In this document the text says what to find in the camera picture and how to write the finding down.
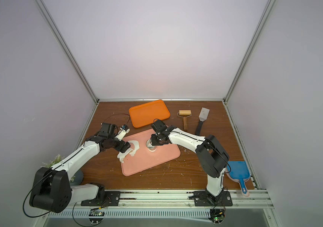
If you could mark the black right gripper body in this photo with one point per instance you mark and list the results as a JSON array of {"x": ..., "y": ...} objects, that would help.
[{"x": 156, "y": 140}]

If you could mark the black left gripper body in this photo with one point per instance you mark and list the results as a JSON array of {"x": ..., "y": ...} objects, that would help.
[{"x": 114, "y": 142}]

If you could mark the white dough lump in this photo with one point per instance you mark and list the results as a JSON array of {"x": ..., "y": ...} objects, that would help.
[{"x": 130, "y": 151}]

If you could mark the pink silicone mat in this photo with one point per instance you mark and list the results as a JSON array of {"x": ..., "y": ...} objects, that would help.
[{"x": 144, "y": 159}]

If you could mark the wooden rolling pin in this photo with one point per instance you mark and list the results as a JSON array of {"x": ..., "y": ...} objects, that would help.
[{"x": 184, "y": 114}]

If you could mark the black handled metal spatula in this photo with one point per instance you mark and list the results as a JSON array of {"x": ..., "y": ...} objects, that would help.
[{"x": 202, "y": 117}]

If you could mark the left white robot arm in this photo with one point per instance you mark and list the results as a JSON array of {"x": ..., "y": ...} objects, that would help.
[{"x": 51, "y": 189}]

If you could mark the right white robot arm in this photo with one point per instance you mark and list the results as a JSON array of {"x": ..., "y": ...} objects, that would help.
[{"x": 212, "y": 156}]

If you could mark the orange plastic tray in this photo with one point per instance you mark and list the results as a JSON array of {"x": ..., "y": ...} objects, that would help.
[{"x": 145, "y": 114}]

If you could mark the small green potted plant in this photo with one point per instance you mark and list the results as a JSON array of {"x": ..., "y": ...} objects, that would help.
[{"x": 77, "y": 177}]

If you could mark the blue dustpan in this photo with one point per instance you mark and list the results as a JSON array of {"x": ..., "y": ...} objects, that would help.
[{"x": 238, "y": 172}]

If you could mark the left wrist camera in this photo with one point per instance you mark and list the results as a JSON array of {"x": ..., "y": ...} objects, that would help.
[{"x": 123, "y": 131}]

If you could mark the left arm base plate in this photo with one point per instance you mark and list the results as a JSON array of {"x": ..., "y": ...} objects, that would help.
[{"x": 104, "y": 199}]

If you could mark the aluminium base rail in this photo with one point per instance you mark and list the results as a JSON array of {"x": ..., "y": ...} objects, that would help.
[{"x": 165, "y": 204}]

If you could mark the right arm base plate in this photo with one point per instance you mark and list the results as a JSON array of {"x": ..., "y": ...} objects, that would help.
[{"x": 205, "y": 198}]

